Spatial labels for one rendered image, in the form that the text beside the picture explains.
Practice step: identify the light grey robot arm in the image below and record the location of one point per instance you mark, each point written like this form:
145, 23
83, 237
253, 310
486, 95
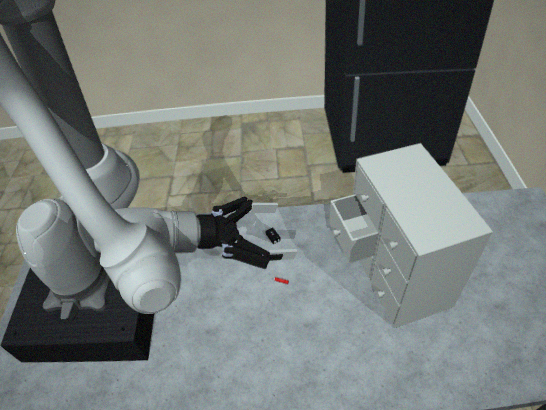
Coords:
57, 245

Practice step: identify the black nine-volt battery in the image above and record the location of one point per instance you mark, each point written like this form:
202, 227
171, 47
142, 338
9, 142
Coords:
273, 235

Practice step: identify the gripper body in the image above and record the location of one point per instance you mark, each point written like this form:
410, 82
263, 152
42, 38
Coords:
212, 232

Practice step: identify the small grey chest of drawers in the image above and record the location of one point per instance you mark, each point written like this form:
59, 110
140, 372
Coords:
445, 231

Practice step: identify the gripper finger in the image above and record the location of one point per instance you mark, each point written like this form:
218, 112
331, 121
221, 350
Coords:
243, 206
252, 254

